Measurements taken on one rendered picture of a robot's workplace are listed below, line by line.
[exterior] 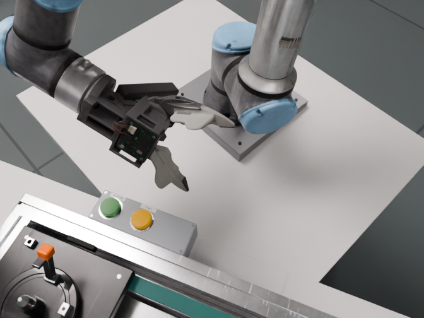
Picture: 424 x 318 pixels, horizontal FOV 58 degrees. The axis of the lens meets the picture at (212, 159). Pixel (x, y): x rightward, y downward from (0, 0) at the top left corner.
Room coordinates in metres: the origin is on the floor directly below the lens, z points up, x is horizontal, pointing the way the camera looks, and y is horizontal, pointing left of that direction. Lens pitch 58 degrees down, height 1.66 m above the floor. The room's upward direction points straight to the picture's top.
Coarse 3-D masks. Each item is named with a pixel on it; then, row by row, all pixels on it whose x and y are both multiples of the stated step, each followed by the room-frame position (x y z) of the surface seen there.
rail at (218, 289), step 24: (24, 216) 0.30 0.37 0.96; (48, 216) 0.30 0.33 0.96; (72, 216) 0.30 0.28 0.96; (72, 240) 0.25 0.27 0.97; (96, 240) 0.25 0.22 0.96; (120, 240) 0.25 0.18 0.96; (120, 264) 0.23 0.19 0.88; (144, 264) 0.21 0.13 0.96; (168, 264) 0.21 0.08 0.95; (192, 264) 0.21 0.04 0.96; (192, 288) 0.17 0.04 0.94; (216, 288) 0.16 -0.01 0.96; (240, 288) 0.16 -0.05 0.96; (264, 288) 0.16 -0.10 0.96; (240, 312) 0.13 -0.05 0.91; (264, 312) 0.12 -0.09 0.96; (288, 312) 0.12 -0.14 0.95; (312, 312) 0.12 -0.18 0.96
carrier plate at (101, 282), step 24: (24, 240) 0.25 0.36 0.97; (48, 240) 0.25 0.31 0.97; (0, 264) 0.20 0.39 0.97; (24, 264) 0.20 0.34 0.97; (72, 264) 0.20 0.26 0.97; (96, 264) 0.20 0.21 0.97; (0, 288) 0.16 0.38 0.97; (96, 288) 0.16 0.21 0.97; (120, 288) 0.16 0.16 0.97; (96, 312) 0.12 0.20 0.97
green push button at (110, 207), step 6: (108, 198) 0.34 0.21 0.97; (114, 198) 0.34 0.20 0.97; (102, 204) 0.32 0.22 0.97; (108, 204) 0.32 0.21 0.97; (114, 204) 0.32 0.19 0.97; (120, 204) 0.33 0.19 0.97; (102, 210) 0.31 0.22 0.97; (108, 210) 0.31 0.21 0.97; (114, 210) 0.31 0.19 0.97; (108, 216) 0.30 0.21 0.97
